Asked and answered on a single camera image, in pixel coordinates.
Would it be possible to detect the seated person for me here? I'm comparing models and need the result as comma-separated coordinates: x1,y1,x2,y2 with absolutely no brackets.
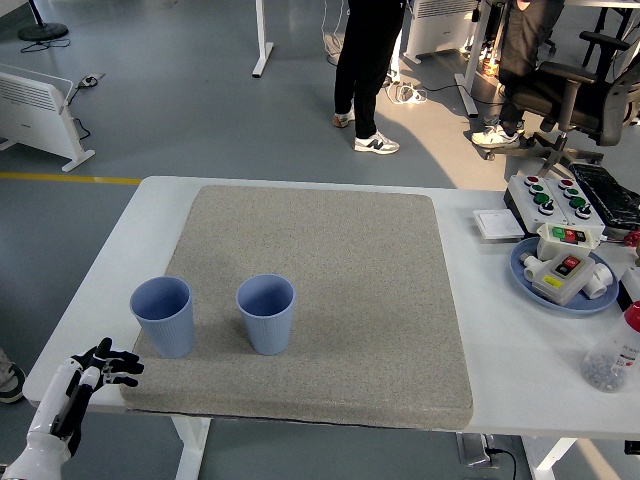
470,0,566,150

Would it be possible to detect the black round stand base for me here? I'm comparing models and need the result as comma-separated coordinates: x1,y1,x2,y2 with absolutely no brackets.
17,0,70,42

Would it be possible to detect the clear bottle with red cap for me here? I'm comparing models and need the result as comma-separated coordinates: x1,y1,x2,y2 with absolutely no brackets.
580,300,640,394

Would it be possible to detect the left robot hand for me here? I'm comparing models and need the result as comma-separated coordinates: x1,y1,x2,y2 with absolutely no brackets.
2,337,145,480

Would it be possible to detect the grey-brown table mat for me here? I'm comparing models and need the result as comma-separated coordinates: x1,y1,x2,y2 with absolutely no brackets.
118,184,475,431

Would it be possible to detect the white four-button control box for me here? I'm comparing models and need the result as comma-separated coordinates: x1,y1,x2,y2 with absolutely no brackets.
543,176,608,231
503,174,571,236

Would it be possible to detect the white desk leg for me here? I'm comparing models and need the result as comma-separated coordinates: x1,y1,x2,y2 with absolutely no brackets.
251,0,275,78
453,0,494,119

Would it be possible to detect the white panel heater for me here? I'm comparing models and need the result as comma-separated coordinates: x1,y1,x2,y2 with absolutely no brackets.
0,63,96,173
402,0,481,64

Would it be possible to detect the white floor cable bundle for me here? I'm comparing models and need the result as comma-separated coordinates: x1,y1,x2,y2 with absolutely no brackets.
387,82,429,106

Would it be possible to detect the white table leg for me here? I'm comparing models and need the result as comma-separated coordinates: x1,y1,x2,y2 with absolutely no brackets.
169,415,212,480

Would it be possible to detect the blue ribbed plastic cup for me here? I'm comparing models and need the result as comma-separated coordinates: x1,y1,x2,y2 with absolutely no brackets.
129,275,196,360
235,273,297,357

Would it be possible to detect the grey power strip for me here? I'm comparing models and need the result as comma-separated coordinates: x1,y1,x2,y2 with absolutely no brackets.
455,432,500,469

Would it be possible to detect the blue round plate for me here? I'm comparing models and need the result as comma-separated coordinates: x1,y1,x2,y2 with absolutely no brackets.
509,236,620,316

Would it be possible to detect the grey red-black button switch box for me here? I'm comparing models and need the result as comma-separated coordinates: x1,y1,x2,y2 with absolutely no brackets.
530,251,597,307

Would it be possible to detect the white wall switch plate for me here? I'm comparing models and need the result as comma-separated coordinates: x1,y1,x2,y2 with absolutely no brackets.
472,208,526,241

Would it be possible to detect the white green-red button switch box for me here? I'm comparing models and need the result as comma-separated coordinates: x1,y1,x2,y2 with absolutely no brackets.
535,222,606,261

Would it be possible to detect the standing person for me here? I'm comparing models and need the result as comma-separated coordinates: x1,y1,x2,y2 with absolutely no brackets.
332,0,407,155

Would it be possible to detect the black office chair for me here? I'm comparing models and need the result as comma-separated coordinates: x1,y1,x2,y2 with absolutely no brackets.
509,29,640,174

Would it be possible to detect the white pipe fitting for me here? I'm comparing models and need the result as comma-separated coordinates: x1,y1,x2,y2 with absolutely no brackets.
519,252,544,284
584,262,615,300

